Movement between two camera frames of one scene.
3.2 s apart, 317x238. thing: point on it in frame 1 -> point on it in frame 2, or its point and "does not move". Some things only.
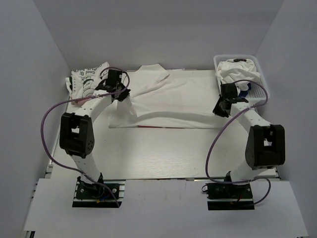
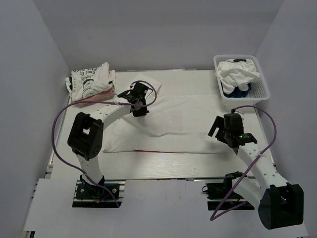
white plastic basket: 259,89 does not move
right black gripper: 216,110 -> 219,123
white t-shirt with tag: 237,69 does not move
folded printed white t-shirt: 83,81 does not move
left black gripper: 125,94 -> 142,112
